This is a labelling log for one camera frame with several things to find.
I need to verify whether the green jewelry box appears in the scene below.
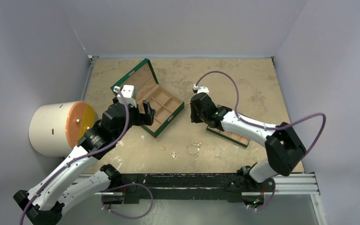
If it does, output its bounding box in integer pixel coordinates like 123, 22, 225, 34
111, 58, 185, 138

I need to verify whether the silver bangle bracelet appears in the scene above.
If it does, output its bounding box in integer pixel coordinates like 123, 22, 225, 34
185, 143, 201, 158

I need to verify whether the green jewelry tray insert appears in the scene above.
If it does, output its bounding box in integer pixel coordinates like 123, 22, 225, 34
206, 126, 250, 148

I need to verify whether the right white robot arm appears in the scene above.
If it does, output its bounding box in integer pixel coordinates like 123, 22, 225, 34
190, 93, 307, 191

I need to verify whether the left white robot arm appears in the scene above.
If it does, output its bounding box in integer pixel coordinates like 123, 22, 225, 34
13, 99, 156, 225

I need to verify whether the gold earring cluster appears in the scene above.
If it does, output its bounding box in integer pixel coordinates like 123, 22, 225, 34
170, 151, 178, 160

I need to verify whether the white cylinder orange face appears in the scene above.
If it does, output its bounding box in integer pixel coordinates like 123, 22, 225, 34
29, 101, 98, 157

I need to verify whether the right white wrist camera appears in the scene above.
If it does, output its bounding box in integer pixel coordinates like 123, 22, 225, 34
193, 84, 210, 95

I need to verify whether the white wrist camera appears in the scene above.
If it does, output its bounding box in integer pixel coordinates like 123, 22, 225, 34
193, 84, 210, 95
113, 85, 137, 107

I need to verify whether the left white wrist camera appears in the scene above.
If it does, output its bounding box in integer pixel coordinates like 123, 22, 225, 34
113, 85, 137, 107

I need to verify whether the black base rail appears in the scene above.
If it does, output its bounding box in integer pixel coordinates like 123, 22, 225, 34
100, 164, 275, 206

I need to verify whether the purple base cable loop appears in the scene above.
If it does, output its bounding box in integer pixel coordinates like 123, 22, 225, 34
100, 183, 154, 220

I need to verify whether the aluminium frame rail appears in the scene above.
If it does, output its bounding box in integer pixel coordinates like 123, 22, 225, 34
242, 173, 320, 196

